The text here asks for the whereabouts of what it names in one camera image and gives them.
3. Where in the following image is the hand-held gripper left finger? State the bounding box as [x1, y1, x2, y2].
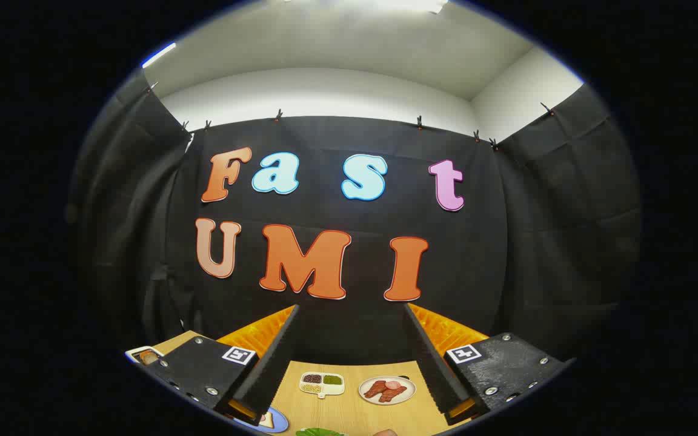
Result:
[131, 304, 301, 426]

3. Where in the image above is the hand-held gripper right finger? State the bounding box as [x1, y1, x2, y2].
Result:
[402, 302, 576, 427]

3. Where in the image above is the white oval meat plate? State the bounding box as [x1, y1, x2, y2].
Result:
[358, 375, 417, 405]

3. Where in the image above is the blue round plate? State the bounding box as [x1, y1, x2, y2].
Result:
[234, 406, 290, 434]

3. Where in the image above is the white divided tray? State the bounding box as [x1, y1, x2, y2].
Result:
[299, 372, 345, 399]

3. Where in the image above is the cream white toaster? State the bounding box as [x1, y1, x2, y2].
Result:
[125, 346, 165, 365]

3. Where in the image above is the row of black clips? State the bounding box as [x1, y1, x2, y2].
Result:
[146, 82, 559, 151]

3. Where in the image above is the ceiling light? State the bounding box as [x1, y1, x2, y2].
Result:
[349, 0, 450, 14]
[142, 42, 177, 68]

